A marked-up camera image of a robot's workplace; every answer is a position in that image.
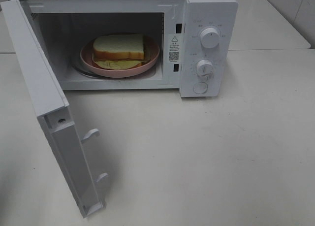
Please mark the round white door button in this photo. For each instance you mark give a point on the round white door button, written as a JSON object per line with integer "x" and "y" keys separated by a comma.
{"x": 200, "y": 87}

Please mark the white microwave oven body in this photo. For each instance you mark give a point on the white microwave oven body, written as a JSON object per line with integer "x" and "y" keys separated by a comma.
{"x": 68, "y": 25}

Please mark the pink round plate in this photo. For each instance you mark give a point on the pink round plate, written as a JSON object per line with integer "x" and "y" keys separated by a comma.
{"x": 120, "y": 68}

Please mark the white warning label sticker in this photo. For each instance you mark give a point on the white warning label sticker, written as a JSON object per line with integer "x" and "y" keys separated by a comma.
{"x": 174, "y": 47}

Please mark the white microwave door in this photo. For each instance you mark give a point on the white microwave door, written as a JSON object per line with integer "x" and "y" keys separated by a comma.
{"x": 52, "y": 107}

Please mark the lower white timer knob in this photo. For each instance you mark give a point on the lower white timer knob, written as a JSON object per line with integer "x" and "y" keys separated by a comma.
{"x": 204, "y": 68}

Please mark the sandwich with lettuce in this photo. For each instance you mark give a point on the sandwich with lettuce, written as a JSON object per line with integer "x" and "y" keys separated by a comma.
{"x": 119, "y": 47}

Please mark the upper white power knob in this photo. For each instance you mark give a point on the upper white power knob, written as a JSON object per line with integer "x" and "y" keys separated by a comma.
{"x": 210, "y": 37}

